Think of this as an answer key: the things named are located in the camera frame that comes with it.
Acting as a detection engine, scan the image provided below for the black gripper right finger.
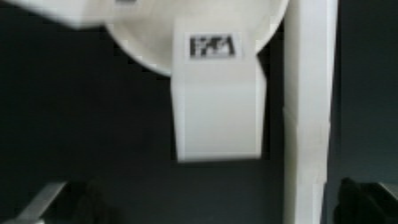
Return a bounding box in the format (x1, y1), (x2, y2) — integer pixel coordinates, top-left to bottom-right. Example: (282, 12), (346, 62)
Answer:
(334, 178), (398, 224)

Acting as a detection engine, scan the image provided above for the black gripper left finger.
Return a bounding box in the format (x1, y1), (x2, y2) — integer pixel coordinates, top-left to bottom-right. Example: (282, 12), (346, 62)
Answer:
(10, 181), (110, 224)

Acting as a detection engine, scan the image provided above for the white round stool seat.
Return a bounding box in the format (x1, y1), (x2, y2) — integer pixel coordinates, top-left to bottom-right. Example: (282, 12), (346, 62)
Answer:
(105, 0), (289, 77)

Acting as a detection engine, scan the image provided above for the white stool leg with tags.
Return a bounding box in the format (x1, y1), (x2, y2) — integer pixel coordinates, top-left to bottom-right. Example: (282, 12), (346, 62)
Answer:
(3, 0), (129, 29)

